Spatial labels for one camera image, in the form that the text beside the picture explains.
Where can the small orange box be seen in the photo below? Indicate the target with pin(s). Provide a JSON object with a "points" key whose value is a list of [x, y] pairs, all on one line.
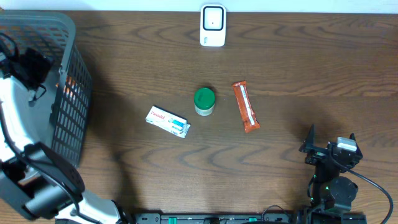
{"points": [[69, 88]]}

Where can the red Top chocolate bar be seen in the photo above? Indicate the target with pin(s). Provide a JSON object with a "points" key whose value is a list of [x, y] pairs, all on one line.
{"points": [[247, 113]]}

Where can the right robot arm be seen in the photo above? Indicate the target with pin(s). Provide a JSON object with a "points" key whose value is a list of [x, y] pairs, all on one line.
{"points": [[331, 194]]}

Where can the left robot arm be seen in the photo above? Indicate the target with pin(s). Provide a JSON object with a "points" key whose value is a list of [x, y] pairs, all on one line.
{"points": [[36, 181]]}

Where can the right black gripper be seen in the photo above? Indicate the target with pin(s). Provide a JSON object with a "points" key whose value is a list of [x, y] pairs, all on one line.
{"points": [[317, 154]]}

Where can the green lid jar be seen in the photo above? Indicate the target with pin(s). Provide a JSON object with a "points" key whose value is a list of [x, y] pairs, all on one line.
{"points": [[204, 101]]}

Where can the grey plastic basket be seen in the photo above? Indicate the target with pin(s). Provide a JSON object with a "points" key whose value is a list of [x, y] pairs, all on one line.
{"points": [[61, 110]]}

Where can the white Panadol box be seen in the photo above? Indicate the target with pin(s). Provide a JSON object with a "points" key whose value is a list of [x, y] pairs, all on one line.
{"points": [[167, 121]]}

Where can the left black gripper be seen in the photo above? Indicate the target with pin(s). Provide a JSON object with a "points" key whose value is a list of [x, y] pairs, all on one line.
{"points": [[37, 68]]}

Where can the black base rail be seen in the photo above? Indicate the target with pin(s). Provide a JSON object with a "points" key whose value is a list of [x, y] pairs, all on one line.
{"points": [[156, 218]]}

